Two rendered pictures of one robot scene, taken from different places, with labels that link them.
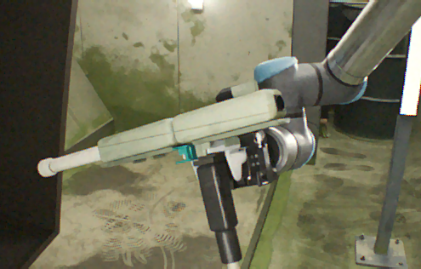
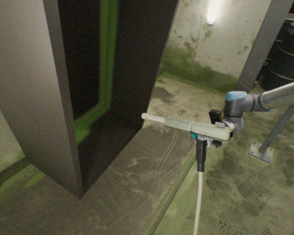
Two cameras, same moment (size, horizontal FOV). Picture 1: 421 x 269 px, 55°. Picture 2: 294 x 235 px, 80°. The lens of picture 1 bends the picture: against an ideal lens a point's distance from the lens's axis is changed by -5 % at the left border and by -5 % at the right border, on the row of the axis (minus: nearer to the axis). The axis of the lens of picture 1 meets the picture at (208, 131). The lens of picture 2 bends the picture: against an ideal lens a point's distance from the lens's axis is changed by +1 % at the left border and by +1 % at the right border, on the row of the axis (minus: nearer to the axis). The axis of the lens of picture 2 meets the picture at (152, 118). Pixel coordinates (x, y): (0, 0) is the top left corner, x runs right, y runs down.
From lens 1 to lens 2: 0.29 m
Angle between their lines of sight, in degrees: 24
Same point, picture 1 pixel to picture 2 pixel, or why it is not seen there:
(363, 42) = (279, 99)
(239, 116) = (215, 134)
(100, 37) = not seen: hidden behind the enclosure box
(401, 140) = (288, 114)
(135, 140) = (178, 124)
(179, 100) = (192, 64)
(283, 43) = (247, 47)
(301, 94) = (243, 108)
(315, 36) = (265, 46)
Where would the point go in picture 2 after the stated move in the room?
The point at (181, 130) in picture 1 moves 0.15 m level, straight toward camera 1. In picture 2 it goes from (194, 129) to (192, 159)
